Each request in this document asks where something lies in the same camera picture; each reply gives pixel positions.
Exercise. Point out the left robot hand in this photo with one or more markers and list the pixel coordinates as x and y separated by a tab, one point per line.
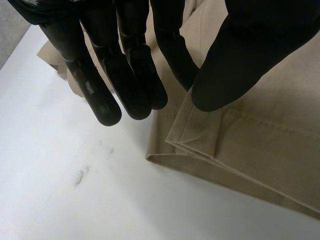
240	62

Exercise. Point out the beige shorts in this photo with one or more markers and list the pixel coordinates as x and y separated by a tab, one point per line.
250	145

